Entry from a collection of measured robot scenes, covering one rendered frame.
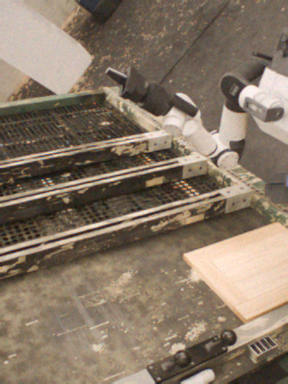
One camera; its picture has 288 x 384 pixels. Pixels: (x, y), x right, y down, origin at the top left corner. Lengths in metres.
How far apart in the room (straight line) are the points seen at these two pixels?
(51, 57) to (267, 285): 4.06
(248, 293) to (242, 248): 0.21
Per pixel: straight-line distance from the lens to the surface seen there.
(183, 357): 0.93
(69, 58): 5.04
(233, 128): 1.46
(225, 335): 0.98
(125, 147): 1.97
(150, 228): 1.45
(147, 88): 1.31
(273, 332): 1.19
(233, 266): 1.38
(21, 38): 4.85
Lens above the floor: 2.26
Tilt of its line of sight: 41 degrees down
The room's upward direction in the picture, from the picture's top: 61 degrees counter-clockwise
